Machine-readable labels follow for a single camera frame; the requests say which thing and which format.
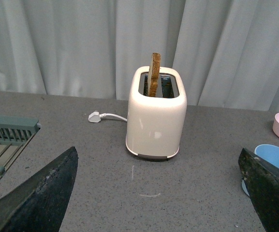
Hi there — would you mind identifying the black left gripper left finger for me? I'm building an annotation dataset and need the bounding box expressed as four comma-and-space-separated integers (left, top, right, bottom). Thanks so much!
0, 147, 78, 232

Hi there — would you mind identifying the blue cup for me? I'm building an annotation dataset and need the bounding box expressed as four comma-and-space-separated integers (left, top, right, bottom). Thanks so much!
241, 144, 279, 197

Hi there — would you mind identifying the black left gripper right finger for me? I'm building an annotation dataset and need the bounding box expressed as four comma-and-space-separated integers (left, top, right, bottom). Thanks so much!
238, 148, 279, 232

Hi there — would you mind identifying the white power plug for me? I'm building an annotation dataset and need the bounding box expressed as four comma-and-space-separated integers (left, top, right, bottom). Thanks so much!
88, 111, 101, 123

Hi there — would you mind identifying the toast bread slice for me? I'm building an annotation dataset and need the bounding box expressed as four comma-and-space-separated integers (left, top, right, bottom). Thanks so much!
147, 53, 161, 97

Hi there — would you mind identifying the white power cable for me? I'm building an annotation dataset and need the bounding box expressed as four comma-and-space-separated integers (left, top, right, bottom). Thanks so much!
99, 113, 128, 122

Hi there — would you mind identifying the cream white toaster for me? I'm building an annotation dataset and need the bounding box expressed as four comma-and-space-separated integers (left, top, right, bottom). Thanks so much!
125, 66, 187, 159

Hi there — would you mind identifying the grey curtain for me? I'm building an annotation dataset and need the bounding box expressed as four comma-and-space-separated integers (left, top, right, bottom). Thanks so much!
0, 0, 279, 112

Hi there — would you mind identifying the green dish rack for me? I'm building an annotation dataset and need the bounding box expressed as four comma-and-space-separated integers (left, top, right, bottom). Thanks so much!
0, 116, 41, 180

